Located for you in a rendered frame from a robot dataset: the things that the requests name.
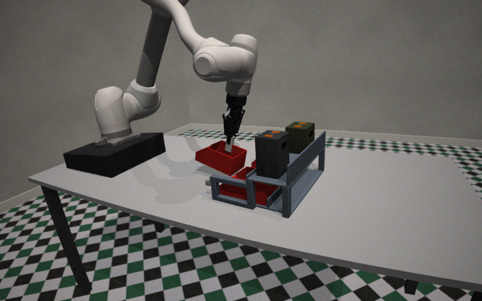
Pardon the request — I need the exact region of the olive green case with orange latches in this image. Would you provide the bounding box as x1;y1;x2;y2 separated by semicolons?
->
285;122;315;154

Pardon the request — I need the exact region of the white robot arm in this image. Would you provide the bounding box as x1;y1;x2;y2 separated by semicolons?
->
94;0;258;146

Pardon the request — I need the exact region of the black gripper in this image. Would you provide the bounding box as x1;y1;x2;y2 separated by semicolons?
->
222;93;247;152

